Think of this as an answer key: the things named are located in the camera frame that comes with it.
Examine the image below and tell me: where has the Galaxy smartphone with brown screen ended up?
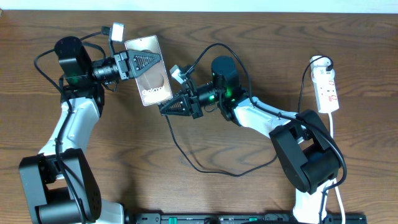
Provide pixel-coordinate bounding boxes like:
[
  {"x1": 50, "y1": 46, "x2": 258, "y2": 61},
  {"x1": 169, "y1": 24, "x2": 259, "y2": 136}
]
[{"x1": 124, "y1": 35, "x2": 173, "y2": 106}]

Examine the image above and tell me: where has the black charger cable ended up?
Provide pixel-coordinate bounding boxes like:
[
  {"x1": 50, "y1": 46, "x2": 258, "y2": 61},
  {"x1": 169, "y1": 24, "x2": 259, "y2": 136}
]
[{"x1": 157, "y1": 55, "x2": 335, "y2": 177}]

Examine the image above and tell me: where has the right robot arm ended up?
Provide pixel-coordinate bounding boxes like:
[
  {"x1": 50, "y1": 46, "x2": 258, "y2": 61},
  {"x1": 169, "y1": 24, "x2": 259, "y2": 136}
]
[{"x1": 159, "y1": 56, "x2": 347, "y2": 223}]

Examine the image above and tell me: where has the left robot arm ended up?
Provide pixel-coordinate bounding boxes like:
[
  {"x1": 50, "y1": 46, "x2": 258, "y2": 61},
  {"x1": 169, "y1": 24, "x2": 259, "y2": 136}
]
[{"x1": 19, "y1": 36, "x2": 163, "y2": 223}]

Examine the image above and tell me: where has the white power strip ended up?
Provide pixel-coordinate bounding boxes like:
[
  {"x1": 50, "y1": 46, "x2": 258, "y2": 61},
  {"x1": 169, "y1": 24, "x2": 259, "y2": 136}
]
[{"x1": 310, "y1": 55, "x2": 339, "y2": 114}]

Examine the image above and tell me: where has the black mounting rail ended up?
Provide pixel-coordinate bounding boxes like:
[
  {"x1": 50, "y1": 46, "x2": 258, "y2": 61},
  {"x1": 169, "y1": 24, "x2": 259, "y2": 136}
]
[{"x1": 133, "y1": 212, "x2": 368, "y2": 224}]

